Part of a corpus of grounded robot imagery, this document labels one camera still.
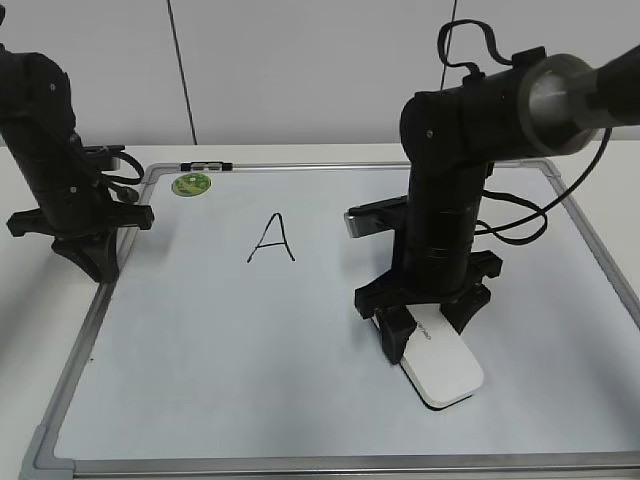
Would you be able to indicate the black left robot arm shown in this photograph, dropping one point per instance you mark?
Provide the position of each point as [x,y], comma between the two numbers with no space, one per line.
[85,195]

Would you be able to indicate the green round magnet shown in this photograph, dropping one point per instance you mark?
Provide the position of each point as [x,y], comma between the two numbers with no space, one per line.
[191,185]

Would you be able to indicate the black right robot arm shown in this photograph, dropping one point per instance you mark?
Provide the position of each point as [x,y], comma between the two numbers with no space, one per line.
[539,106]

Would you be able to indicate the white board with grey frame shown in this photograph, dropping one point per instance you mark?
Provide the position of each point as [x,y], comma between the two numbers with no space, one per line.
[230,348]

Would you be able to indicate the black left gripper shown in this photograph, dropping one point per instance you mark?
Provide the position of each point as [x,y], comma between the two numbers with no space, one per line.
[87,228]

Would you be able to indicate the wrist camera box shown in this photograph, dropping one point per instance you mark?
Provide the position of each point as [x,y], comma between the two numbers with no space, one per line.
[105,158]
[376,217]

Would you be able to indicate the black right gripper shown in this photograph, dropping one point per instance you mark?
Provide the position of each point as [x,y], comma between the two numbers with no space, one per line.
[387,295]

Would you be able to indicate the white board eraser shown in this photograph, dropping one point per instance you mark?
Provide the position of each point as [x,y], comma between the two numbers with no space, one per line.
[438,369]

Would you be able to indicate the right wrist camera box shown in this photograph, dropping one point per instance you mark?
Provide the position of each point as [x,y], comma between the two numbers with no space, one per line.
[376,217]

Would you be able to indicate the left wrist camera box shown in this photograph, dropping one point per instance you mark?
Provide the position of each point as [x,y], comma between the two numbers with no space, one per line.
[105,158]

